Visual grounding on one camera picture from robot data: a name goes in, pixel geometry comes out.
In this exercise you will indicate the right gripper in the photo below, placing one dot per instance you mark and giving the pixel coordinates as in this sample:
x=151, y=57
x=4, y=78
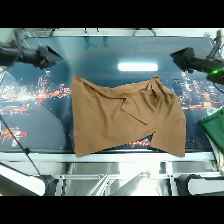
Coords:
x=182, y=57

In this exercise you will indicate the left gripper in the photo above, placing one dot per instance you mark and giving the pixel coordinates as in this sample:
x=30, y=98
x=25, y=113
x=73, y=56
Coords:
x=50, y=56

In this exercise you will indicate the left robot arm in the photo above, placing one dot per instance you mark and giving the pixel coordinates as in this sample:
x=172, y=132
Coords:
x=13, y=55

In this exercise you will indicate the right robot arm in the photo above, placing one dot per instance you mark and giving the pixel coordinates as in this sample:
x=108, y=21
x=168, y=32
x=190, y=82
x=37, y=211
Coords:
x=205, y=65

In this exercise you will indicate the green garment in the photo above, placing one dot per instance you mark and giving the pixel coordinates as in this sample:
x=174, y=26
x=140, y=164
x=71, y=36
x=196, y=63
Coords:
x=215, y=128

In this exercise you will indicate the brown T-shirt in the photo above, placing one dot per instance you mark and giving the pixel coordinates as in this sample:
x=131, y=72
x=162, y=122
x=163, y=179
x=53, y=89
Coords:
x=126, y=116

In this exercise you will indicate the silver frame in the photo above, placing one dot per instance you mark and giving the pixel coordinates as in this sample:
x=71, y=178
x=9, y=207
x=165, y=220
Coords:
x=113, y=176

